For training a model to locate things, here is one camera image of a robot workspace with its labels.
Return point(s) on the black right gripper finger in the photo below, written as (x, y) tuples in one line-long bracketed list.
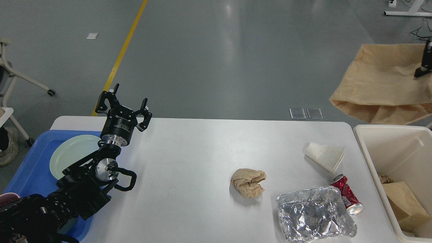
[(426, 63)]

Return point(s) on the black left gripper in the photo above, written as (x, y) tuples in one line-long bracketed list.
[(117, 129)]

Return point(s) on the brown paper bag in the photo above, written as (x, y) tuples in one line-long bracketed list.
[(379, 86)]

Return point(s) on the light green plate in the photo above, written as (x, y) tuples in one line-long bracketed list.
[(71, 151)]

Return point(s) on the white paper cup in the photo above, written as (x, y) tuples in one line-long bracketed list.
[(326, 155)]

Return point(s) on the brown paper ball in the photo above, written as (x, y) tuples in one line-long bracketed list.
[(247, 182)]

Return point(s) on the dark green mug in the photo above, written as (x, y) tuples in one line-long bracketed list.
[(68, 226)]

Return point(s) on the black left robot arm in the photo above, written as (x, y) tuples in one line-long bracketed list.
[(83, 189)]

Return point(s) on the white table base far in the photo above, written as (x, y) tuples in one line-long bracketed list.
[(408, 8)]

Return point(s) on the beige plastic bin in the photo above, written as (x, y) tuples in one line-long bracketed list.
[(404, 154)]

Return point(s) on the blue plastic tray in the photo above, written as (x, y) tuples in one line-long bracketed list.
[(34, 176)]

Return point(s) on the white rolling chair left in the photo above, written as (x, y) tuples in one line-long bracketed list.
[(4, 62)]

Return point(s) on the white sack on floor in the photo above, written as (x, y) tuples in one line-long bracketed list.
[(8, 145)]

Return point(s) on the small clear floor plate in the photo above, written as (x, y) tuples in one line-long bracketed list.
[(297, 113)]

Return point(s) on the pink mug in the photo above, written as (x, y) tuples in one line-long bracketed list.
[(8, 197)]

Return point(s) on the brown paper in bin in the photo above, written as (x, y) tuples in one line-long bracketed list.
[(407, 209)]

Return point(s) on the red snack wrapper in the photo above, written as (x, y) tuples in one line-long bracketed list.
[(353, 206)]

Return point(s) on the crumpled aluminium foil tray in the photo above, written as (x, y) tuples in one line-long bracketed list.
[(312, 214)]

